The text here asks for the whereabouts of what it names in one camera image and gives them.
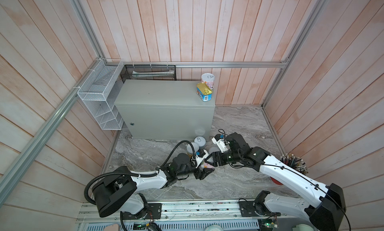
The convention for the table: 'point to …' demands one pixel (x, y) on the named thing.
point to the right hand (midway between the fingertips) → (209, 159)
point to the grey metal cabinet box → (164, 109)
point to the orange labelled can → (206, 165)
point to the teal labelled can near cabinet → (201, 141)
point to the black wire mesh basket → (148, 72)
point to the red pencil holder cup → (294, 162)
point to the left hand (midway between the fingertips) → (209, 167)
